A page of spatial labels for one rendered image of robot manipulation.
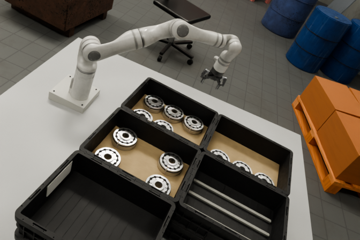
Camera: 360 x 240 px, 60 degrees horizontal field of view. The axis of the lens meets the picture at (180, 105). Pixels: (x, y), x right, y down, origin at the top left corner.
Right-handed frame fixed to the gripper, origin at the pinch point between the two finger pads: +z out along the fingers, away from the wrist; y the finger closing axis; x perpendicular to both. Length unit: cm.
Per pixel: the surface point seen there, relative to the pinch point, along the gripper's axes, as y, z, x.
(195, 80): 16, 104, 128
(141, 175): -23, -7, -76
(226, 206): 13, -8, -77
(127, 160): -30, -6, -72
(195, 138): -3.5, -3.4, -45.5
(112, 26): -97, 116, 177
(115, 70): -55, 19, 1
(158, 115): -23.2, -1.6, -38.8
